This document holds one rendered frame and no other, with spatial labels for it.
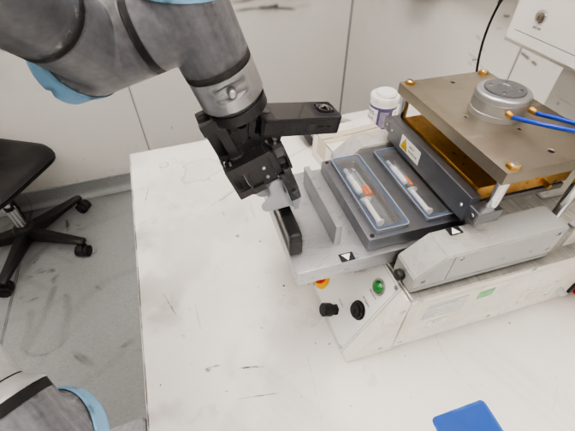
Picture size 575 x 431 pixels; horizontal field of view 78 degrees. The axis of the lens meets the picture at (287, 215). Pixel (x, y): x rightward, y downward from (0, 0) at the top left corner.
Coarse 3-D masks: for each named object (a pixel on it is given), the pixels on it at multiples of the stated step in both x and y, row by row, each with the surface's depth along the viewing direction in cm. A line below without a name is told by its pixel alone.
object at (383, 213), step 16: (336, 160) 63; (352, 160) 63; (352, 176) 60; (368, 176) 60; (368, 192) 57; (384, 192) 57; (368, 208) 55; (384, 208) 55; (384, 224) 52; (400, 224) 52
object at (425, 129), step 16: (416, 128) 61; (432, 128) 61; (432, 144) 57; (448, 144) 57; (448, 160) 54; (464, 160) 54; (464, 176) 52; (480, 176) 51; (544, 176) 52; (560, 176) 53; (480, 192) 50; (512, 192) 53; (528, 192) 54
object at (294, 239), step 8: (288, 208) 54; (280, 216) 53; (288, 216) 52; (288, 224) 51; (296, 224) 51; (288, 232) 50; (296, 232) 50; (288, 240) 51; (296, 240) 50; (288, 248) 52; (296, 248) 52
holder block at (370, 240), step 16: (368, 160) 65; (336, 176) 62; (384, 176) 62; (336, 192) 60; (400, 192) 59; (352, 208) 56; (400, 208) 56; (352, 224) 56; (368, 224) 53; (416, 224) 53; (432, 224) 53; (448, 224) 54; (368, 240) 51; (384, 240) 52; (400, 240) 54
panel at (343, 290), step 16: (352, 272) 64; (368, 272) 60; (384, 272) 57; (320, 288) 71; (336, 288) 67; (352, 288) 63; (368, 288) 60; (384, 288) 56; (400, 288) 54; (368, 304) 59; (384, 304) 56; (336, 320) 66; (352, 320) 62; (368, 320) 59; (336, 336) 65; (352, 336) 62
